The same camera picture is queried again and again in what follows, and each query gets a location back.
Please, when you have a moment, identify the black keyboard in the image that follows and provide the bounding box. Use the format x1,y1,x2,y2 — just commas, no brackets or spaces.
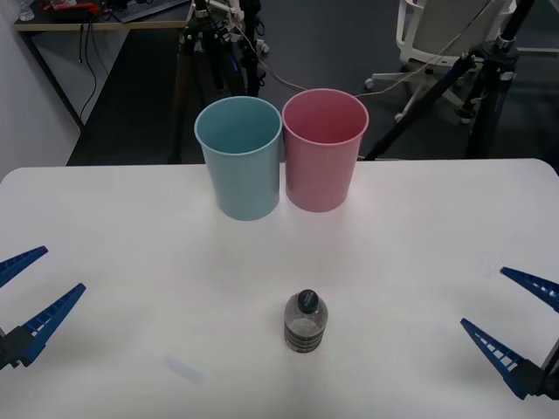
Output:
111,0,190,24

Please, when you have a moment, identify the clear plastic bottle black cap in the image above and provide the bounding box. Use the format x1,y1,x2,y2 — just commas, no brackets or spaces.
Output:
283,288,330,353

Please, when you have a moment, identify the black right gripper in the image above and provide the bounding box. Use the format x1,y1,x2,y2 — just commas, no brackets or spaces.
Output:
459,266,559,401

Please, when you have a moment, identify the red object on desk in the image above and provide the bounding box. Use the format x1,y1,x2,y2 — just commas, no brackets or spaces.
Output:
38,0,100,14

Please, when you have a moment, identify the black hanging desk cable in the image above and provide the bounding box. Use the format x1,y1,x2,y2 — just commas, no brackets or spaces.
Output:
77,20,111,128

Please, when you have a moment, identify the black tripod with brown leg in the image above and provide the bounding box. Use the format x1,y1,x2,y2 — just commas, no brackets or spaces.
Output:
172,0,268,163

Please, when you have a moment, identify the wooden edged dark desk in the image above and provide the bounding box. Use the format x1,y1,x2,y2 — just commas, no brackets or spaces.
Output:
12,0,196,132

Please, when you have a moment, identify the black tripod with silver collar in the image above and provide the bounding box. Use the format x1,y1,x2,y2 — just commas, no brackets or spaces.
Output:
361,0,541,161

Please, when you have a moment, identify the pale blue plastic bin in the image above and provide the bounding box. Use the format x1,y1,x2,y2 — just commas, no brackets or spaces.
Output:
193,96,283,222

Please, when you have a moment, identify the white office chair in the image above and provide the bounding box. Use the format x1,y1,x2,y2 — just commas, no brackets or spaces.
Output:
364,0,521,124

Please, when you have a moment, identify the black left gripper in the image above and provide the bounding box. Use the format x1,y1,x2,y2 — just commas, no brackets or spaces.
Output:
0,245,87,372

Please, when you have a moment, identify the pink plastic bin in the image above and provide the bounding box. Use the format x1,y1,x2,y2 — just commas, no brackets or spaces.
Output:
281,87,370,214

